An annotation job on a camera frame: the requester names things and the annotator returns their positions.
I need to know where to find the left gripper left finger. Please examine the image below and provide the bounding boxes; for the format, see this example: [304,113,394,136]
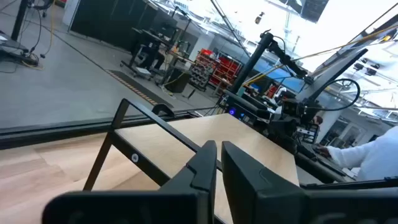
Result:
[42,140,218,224]

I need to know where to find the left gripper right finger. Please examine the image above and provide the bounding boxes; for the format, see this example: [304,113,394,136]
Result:
[221,141,398,224]

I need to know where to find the black control box blue light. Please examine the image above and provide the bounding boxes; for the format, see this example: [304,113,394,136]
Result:
[223,89,272,126]

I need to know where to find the person's hand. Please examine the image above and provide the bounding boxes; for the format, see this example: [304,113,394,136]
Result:
[316,145,332,158]

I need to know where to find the grey desk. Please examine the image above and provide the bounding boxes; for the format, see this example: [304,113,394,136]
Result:
[295,141,357,184]

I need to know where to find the black slanted pole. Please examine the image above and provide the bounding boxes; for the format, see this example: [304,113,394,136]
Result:
[229,30,309,94]

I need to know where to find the black beam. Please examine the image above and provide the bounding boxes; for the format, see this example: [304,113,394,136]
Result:
[297,48,369,103]

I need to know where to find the red bin rack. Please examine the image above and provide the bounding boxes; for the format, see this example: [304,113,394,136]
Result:
[210,55,243,88]

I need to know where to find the small parts bin rack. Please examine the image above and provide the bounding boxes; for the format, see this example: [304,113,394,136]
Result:
[188,48,218,91]

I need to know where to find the black workstation desk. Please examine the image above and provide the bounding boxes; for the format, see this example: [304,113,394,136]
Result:
[120,6,194,85]

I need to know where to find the black stand pole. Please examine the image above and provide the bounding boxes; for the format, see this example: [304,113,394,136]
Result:
[10,0,29,42]

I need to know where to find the black cable loop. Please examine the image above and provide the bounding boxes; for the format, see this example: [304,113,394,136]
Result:
[307,77,361,112]

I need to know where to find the long yellow cable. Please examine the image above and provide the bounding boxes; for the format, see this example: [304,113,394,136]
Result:
[242,24,398,87]

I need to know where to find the black floor cable cover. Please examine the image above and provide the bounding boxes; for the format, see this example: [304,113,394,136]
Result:
[105,69,175,109]

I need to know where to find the black metal rig frame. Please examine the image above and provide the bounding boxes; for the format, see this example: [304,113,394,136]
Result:
[0,103,206,151]

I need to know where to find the black partition wall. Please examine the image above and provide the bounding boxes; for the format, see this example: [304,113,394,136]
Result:
[68,0,160,53]

